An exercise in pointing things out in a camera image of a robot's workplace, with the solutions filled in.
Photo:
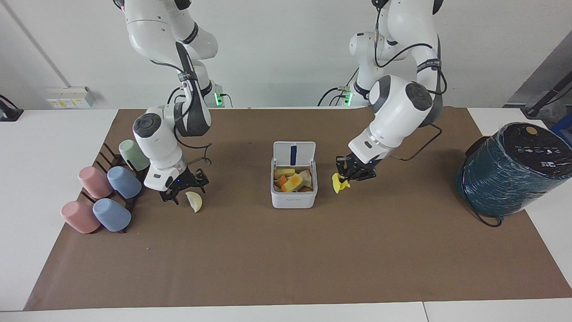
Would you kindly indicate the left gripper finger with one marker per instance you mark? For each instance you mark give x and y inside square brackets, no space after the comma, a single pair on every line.
[351,178]
[343,163]

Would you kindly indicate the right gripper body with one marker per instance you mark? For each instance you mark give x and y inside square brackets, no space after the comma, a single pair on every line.
[178,182]

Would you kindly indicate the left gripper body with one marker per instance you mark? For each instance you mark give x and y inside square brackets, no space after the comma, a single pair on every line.
[364,170]

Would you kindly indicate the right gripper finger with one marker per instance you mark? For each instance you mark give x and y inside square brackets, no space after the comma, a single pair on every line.
[201,178]
[171,196]

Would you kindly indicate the bright yellow peel piece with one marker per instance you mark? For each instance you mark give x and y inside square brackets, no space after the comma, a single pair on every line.
[336,183]

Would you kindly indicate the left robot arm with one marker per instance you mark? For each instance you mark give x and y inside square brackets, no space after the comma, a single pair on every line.
[397,112]

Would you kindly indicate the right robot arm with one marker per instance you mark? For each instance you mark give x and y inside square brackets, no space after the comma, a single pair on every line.
[154,138]

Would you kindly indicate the pale beige trash piece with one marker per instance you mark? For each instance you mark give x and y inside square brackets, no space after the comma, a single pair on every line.
[306,178]

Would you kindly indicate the orange trash piece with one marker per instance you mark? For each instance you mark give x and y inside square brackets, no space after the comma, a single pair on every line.
[292,183]

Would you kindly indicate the yellow trash piece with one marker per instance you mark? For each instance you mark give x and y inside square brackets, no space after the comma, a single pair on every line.
[283,172]

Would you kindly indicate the white open storage box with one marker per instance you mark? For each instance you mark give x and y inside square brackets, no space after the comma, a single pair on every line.
[293,199]

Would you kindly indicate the pale yellow peel piece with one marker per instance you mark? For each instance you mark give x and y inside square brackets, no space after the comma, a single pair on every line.
[195,202]

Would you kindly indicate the blue cup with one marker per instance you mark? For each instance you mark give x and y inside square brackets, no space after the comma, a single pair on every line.
[111,215]
[124,182]

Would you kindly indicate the green cup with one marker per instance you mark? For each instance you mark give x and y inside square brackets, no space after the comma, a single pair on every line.
[133,154]

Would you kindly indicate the dark brown cup rack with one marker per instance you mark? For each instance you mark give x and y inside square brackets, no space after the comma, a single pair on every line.
[111,160]

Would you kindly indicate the pink cup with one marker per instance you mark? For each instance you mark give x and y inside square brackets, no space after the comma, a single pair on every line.
[79,217]
[94,182]

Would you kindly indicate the plastic-wrapped dark teal cylinder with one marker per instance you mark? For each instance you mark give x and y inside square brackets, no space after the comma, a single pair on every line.
[509,174]

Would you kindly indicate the black stand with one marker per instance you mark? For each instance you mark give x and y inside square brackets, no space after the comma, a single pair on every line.
[9,114]
[547,98]

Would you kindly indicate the white wall socket box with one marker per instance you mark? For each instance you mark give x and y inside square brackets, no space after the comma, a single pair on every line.
[70,98]

